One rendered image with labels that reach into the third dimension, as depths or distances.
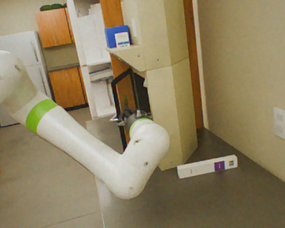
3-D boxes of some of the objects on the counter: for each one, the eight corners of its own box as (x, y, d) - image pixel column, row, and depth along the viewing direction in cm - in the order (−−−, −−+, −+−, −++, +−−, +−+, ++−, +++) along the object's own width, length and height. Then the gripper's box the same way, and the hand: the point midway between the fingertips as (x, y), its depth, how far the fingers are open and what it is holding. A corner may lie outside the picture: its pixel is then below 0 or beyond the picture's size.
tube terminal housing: (184, 134, 161) (168, -5, 137) (210, 157, 131) (195, -16, 107) (144, 144, 156) (120, 2, 133) (161, 171, 126) (134, -8, 103)
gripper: (156, 111, 91) (140, 96, 113) (118, 120, 88) (108, 103, 111) (159, 132, 93) (142, 114, 115) (121, 141, 91) (112, 120, 113)
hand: (127, 110), depth 110 cm, fingers closed
